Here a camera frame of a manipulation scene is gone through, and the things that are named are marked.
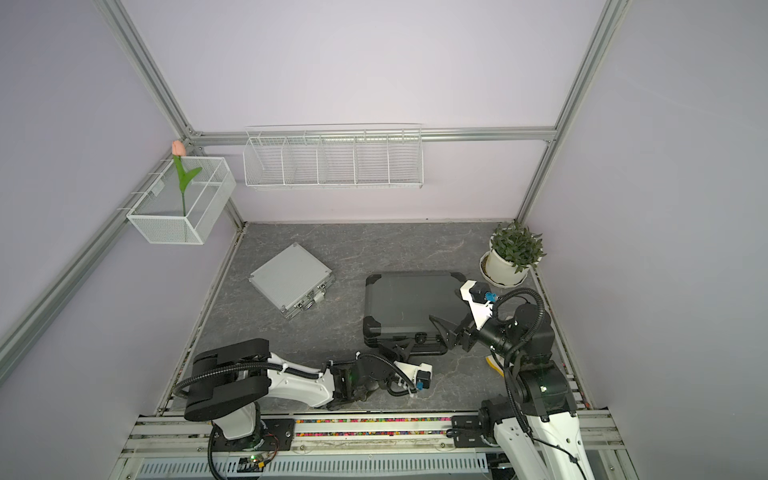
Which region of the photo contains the dark grey poker case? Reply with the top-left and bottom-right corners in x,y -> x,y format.
362,271 -> 472,356

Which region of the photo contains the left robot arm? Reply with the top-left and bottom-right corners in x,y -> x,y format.
172,338 -> 433,441

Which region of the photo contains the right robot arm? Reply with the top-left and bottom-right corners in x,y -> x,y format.
430,281 -> 594,479

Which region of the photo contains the silver aluminium poker case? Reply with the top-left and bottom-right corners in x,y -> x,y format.
248,243 -> 335,319

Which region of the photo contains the potted green plant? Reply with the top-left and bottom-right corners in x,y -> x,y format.
480,219 -> 546,289

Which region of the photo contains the artificial pink tulip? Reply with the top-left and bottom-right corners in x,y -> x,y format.
171,140 -> 202,216

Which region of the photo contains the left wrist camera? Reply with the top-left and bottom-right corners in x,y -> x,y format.
394,361 -> 433,391

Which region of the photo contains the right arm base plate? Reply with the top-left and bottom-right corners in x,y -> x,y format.
446,414 -> 497,448

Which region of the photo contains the white wire wall shelf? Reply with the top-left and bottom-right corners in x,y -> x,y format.
243,123 -> 424,190

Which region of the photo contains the aluminium front rail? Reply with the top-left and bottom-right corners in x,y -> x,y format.
116,411 -> 628,460

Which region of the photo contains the white mesh wall basket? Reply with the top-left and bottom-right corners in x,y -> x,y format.
126,156 -> 236,245

